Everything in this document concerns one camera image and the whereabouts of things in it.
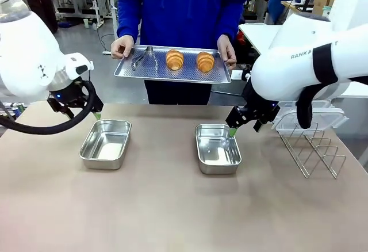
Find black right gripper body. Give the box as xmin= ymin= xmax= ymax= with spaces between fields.
xmin=236 ymin=100 xmax=282 ymax=124

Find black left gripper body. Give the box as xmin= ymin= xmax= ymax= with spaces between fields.
xmin=47 ymin=80 xmax=98 ymax=111

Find golden croissant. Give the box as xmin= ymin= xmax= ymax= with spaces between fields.
xmin=195 ymin=51 xmax=216 ymax=73
xmin=165 ymin=49 xmax=185 ymax=71

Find perforated metal baking tray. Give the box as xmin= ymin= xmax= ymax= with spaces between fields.
xmin=113 ymin=44 xmax=232 ymax=85

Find person's right forearm blue sleeve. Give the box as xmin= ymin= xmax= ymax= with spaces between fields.
xmin=116 ymin=0 xmax=144 ymax=39

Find person's left forearm blue sleeve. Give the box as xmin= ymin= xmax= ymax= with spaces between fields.
xmin=217 ymin=0 xmax=248 ymax=38

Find person's right hand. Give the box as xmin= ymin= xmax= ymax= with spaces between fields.
xmin=110 ymin=35 xmax=135 ymax=60

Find person's left hand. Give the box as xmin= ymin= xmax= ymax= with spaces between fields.
xmin=217 ymin=34 xmax=238 ymax=69

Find rectangular steel container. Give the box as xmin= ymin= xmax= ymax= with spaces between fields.
xmin=195 ymin=123 xmax=243 ymax=175
xmin=79 ymin=119 xmax=132 ymax=170

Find group of drink cans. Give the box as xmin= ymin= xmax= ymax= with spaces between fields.
xmin=0 ymin=101 xmax=29 ymax=120

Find white side table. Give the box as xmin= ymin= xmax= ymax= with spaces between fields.
xmin=238 ymin=23 xmax=291 ymax=58

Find metal serving tongs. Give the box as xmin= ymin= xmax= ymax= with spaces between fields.
xmin=131 ymin=46 xmax=159 ymax=78

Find person's blue hoodie torso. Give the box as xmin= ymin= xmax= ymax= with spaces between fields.
xmin=114 ymin=0 xmax=248 ymax=105

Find cardboard box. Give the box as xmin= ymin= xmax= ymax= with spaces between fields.
xmin=312 ymin=0 xmax=336 ymax=16

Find black corrugated cable hose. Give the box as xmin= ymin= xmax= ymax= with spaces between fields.
xmin=0 ymin=81 xmax=96 ymax=135

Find black cable sleeve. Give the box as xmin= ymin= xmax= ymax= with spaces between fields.
xmin=295 ymin=44 xmax=368 ymax=131

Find metal wire rack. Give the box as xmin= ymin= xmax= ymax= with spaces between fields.
xmin=278 ymin=110 xmax=347 ymax=180

